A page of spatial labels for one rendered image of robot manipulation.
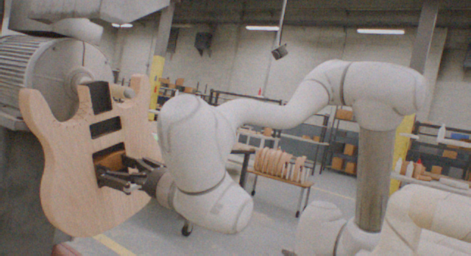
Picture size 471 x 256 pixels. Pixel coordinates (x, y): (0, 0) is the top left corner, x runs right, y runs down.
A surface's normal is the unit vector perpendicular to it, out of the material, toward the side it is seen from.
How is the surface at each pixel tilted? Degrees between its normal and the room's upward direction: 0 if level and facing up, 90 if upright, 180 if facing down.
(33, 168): 90
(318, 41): 90
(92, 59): 82
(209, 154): 98
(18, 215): 90
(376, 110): 123
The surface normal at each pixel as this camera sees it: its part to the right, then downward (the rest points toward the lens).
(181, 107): -0.28, -0.72
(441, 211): -0.43, -0.49
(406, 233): -0.12, 0.03
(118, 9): 0.82, 0.19
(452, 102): -0.54, -0.06
